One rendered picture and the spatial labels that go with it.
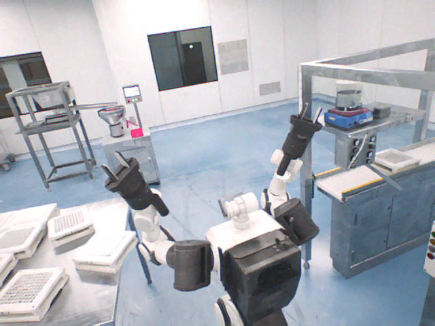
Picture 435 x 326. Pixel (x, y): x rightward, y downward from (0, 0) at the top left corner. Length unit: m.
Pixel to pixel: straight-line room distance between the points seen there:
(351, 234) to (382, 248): 0.44
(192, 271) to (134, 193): 0.31
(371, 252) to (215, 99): 5.22
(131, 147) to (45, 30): 3.47
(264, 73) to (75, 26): 4.09
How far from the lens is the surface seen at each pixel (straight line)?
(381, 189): 2.25
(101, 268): 1.67
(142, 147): 4.01
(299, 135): 1.14
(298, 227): 1.13
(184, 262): 0.99
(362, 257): 2.60
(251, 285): 0.94
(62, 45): 6.73
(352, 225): 2.29
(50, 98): 4.80
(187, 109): 6.87
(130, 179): 0.92
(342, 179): 2.22
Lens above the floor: 1.89
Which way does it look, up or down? 24 degrees down
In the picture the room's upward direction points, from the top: 8 degrees counter-clockwise
